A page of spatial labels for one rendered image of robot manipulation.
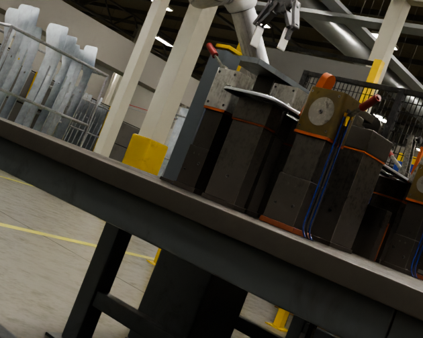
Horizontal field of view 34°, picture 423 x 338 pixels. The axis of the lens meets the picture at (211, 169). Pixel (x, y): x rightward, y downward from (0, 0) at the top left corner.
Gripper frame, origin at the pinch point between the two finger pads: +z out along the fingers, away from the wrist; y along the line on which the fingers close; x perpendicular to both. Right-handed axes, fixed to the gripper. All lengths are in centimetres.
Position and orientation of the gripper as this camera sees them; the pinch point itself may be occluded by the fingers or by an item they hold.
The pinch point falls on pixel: (267, 45)
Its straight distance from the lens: 227.2
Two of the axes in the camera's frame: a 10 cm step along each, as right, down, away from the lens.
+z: -3.6, 9.3, -0.3
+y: 5.9, 2.1, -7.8
